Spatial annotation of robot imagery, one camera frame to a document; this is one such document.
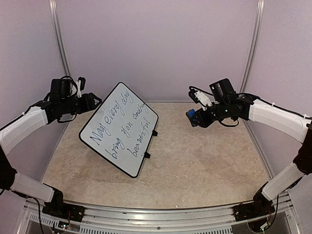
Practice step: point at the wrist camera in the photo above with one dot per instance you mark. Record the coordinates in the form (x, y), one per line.
(78, 87)
(199, 96)

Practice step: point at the right aluminium frame post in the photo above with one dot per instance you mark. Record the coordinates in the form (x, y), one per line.
(253, 46)

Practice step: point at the white whiteboard black frame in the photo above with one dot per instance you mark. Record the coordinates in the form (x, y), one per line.
(121, 129)

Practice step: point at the aluminium frame post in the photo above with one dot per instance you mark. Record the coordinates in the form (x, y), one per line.
(253, 46)
(58, 36)

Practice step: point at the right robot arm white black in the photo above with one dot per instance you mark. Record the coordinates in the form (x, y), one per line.
(224, 102)

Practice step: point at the blue whiteboard eraser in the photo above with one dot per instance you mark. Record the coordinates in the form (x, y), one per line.
(190, 114)

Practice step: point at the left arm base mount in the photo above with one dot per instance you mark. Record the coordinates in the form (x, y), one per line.
(65, 210)

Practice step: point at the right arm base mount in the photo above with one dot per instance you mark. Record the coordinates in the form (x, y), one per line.
(253, 208)

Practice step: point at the aluminium front rail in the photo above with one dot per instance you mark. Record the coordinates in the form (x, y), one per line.
(113, 220)

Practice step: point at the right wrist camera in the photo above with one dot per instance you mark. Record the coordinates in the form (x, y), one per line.
(199, 96)

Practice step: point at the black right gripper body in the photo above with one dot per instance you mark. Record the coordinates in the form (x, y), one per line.
(205, 121)

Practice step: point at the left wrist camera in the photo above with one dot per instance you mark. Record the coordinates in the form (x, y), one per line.
(78, 87)

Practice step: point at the left aluminium frame post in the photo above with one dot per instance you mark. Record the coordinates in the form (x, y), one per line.
(58, 36)

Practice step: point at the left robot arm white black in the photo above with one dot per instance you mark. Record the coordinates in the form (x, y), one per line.
(66, 97)

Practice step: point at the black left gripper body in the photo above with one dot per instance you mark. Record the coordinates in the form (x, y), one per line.
(81, 107)

